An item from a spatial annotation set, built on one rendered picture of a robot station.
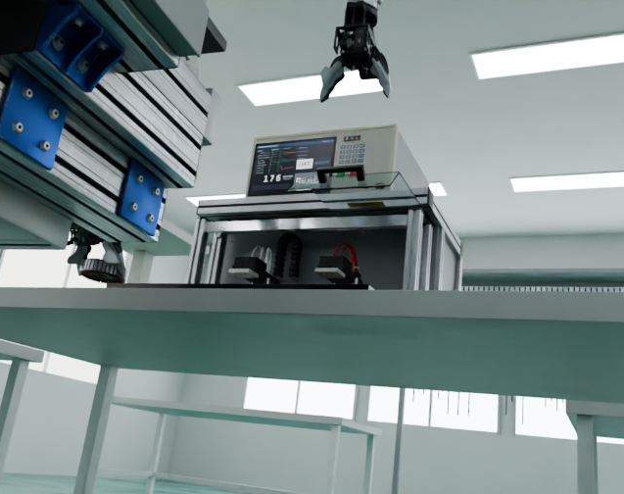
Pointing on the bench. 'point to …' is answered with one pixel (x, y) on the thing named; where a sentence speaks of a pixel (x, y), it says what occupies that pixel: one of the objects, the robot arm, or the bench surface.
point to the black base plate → (241, 286)
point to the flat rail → (309, 223)
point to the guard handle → (341, 172)
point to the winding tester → (355, 153)
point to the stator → (101, 271)
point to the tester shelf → (214, 209)
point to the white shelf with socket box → (180, 243)
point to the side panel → (447, 266)
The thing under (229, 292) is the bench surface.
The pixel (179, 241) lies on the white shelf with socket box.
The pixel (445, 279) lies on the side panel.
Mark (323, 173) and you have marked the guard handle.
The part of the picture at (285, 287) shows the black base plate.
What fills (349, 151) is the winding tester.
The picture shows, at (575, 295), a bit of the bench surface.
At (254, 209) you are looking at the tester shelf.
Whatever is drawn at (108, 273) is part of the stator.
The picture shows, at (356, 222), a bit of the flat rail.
